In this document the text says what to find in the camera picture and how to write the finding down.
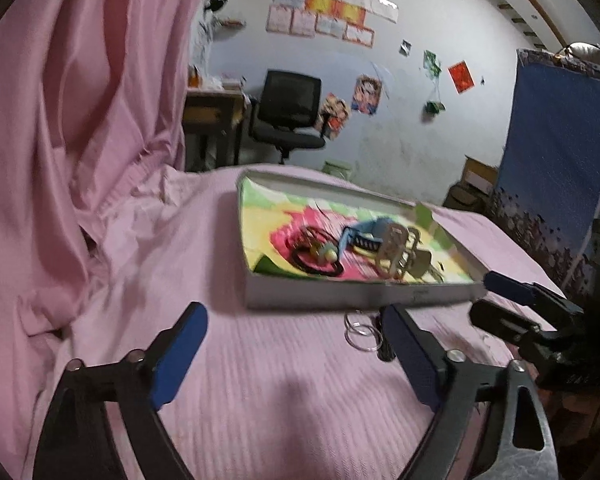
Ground pink bed sheet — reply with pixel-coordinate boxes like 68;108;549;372
53;167;431;479

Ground colourful cartoon towel liner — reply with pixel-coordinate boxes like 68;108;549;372
238;177;475;285

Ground beige hair claw clip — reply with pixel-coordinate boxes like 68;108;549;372
374;222;432;281

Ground blue patterned wardrobe cover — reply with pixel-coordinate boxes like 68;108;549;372
489;49;600;304

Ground small dark wall photo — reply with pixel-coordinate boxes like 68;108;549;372
400;40;412;56

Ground green photo on wall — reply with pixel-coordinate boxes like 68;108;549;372
422;50;441;80

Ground shallow grey cardboard tray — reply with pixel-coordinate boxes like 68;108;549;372
237;170;486;310

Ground green hanging wall holder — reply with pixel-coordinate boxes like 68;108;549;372
425;101;445;115

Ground hair tie with flower charm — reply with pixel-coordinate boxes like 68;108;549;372
299;226;340;266

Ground red square wall paper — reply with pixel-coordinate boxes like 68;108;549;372
448;61;475;93

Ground black office chair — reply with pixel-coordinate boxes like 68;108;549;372
248;70;326;165

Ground certificates on wall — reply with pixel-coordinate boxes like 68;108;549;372
265;0;399;49

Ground black hair tie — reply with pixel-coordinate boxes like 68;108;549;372
290;244;346;279

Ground cardboard boxes in corner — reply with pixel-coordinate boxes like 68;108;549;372
443;156;498;214

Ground cartoon family poster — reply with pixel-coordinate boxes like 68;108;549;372
315;93;351;141

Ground green plastic stool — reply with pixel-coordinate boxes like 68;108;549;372
322;160;352;181

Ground silver hoop rings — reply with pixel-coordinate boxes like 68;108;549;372
343;310;385;354

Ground pink curtain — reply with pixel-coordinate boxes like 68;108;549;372
0;0;202;478

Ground anime character poster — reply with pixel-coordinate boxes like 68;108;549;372
351;75;382;116

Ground right hand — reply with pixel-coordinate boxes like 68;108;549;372
538;389;600;451

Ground wooden desk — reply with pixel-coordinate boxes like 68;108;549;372
182;88;250;172

